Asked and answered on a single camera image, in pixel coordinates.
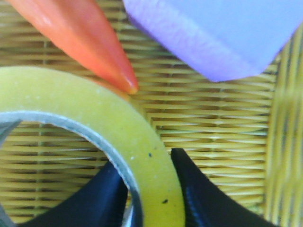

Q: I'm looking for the orange toy carrot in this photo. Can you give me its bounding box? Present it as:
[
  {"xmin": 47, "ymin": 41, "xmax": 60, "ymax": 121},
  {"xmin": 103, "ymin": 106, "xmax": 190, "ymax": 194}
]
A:
[{"xmin": 9, "ymin": 0, "xmax": 138, "ymax": 94}]

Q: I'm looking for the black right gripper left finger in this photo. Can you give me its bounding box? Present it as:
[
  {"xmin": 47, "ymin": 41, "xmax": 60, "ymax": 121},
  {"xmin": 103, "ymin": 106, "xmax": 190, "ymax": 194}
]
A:
[{"xmin": 19, "ymin": 162, "xmax": 128, "ymax": 227}]

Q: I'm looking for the yellow wicker basket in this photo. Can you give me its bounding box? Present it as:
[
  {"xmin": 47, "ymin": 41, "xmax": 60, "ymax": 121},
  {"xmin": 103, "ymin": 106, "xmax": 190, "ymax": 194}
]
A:
[{"xmin": 0, "ymin": 0, "xmax": 303, "ymax": 227}]

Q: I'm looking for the purple foam cube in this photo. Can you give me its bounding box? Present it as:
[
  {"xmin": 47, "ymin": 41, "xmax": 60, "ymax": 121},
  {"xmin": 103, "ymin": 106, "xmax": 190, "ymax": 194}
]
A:
[{"xmin": 124, "ymin": 0, "xmax": 303, "ymax": 82}]

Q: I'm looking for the yellow tape roll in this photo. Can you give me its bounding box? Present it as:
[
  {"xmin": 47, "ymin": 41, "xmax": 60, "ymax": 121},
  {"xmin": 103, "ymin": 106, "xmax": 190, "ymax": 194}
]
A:
[{"xmin": 0, "ymin": 66, "xmax": 185, "ymax": 227}]

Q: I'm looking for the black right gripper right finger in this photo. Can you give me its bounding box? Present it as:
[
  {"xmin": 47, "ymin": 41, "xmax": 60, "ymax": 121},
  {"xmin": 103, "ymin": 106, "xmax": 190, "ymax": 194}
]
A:
[{"xmin": 170, "ymin": 148, "xmax": 275, "ymax": 227}]

